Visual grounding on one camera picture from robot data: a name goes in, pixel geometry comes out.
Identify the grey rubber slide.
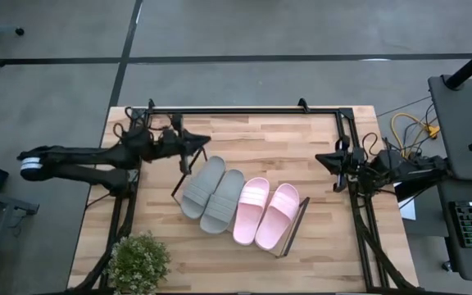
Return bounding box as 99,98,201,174
199,169,246,235
179,155,227,220

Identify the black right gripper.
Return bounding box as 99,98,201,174
315,137,368,193

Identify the wooden shelf with black frame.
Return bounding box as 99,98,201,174
170,146,311,260

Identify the pink rubber slide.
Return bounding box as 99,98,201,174
232,176,270,247
254,183,301,252

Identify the black floor cable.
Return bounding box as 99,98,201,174
377,96,433,118

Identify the green potted plant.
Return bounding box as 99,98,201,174
104,231,171,295

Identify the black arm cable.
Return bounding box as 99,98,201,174
361,131,389,157
112,106,168,141

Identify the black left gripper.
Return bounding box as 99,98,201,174
137,114,211,175

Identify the white paper sheet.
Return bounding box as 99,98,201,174
393,182,417,221

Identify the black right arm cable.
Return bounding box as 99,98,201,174
361,131,389,157

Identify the black pole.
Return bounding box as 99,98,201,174
444,39,472,90

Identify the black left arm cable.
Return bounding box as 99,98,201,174
112,106,168,141

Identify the yellow cable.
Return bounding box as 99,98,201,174
390,113,441,159

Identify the dark grey desk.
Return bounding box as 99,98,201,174
436,178,472,284

